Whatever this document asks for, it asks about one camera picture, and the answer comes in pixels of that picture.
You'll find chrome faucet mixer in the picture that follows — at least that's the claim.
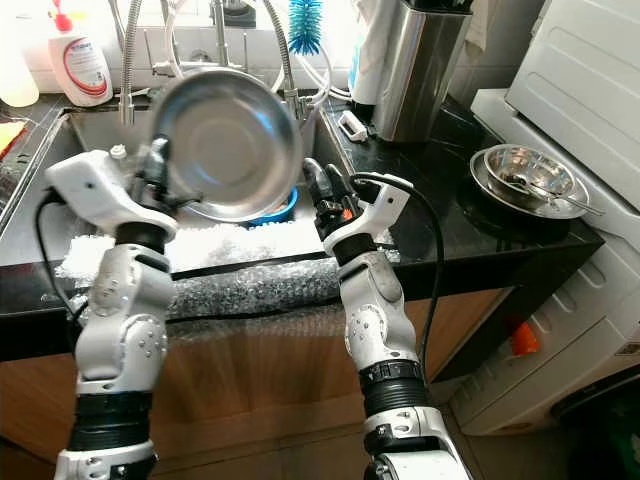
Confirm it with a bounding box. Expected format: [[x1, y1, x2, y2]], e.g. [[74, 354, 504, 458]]
[[150, 0, 251, 79]]

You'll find white canister blue label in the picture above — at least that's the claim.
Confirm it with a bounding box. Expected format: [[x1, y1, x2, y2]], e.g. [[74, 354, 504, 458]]
[[350, 0, 396, 106]]

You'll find small white clip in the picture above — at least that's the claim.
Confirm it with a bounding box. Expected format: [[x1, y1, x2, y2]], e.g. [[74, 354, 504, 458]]
[[338, 108, 371, 143]]

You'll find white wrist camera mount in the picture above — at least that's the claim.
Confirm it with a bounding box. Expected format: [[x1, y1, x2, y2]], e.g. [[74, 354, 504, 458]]
[[322, 178, 411, 256], [45, 150, 176, 241]]

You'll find blue plastic bowl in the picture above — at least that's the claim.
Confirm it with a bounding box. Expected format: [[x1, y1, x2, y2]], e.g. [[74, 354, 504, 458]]
[[240, 185, 301, 228]]

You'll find steel spring faucet hose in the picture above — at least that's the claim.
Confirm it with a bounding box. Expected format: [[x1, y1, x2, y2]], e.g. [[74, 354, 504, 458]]
[[120, 0, 146, 126]]

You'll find large steel bowl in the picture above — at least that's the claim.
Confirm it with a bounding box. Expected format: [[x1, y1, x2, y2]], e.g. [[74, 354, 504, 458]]
[[482, 143, 576, 199]]

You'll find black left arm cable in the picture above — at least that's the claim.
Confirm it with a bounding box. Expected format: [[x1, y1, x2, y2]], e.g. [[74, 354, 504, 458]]
[[35, 190, 96, 351]]

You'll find white soap pump bottle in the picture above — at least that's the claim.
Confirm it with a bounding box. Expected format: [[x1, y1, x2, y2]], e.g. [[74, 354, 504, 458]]
[[48, 0, 116, 108]]

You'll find black strap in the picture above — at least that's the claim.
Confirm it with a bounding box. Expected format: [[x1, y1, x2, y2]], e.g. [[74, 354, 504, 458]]
[[170, 250, 336, 291]]

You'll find stainless steel knife block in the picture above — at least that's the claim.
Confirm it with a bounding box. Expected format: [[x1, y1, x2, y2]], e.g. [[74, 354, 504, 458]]
[[372, 0, 471, 144]]

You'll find blue bottle brush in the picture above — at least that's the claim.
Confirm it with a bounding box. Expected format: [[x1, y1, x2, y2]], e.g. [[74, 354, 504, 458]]
[[287, 0, 324, 56]]

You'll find steel spoon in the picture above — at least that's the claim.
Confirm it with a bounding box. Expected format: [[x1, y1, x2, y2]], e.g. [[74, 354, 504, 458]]
[[505, 172, 606, 216]]

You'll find shallow steel plate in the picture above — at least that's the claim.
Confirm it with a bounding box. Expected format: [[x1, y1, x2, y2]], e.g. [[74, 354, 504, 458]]
[[155, 68, 306, 223], [468, 145, 591, 216]]

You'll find bubble wrap padding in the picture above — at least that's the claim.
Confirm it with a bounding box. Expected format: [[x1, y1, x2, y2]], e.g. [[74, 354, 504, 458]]
[[55, 215, 346, 321]]

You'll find orange cleaning cloth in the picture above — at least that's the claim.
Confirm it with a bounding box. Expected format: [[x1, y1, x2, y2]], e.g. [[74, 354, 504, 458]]
[[0, 120, 26, 161]]

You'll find white water hose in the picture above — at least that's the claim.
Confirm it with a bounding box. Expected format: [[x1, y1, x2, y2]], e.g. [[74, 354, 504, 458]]
[[165, 0, 356, 101]]

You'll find light wood cabinet door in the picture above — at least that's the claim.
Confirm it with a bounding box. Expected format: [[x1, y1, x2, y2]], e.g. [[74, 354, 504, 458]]
[[0, 295, 511, 471]]

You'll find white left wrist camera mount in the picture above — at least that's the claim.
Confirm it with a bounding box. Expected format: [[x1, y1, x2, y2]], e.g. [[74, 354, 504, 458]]
[[45, 150, 176, 241]]

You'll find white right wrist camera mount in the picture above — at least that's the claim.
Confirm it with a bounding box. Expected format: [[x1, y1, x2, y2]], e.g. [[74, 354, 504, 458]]
[[322, 178, 411, 256]]

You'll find translucent white bottle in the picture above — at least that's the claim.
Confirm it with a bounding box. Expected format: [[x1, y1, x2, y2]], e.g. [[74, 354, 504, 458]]
[[0, 50, 41, 108]]

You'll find small orange object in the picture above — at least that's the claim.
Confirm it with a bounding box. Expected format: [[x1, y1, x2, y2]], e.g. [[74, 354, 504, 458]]
[[508, 318, 541, 358]]

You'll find flexible steel faucet hose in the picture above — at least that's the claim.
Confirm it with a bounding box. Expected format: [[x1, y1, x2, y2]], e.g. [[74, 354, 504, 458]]
[[265, 0, 311, 116]]

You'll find white washing machine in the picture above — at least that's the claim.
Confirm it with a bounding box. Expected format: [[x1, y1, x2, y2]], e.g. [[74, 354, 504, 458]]
[[450, 0, 640, 436]]

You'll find stainless steel sink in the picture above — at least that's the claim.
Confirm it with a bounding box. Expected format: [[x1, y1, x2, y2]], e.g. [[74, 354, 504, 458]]
[[0, 108, 321, 271]]

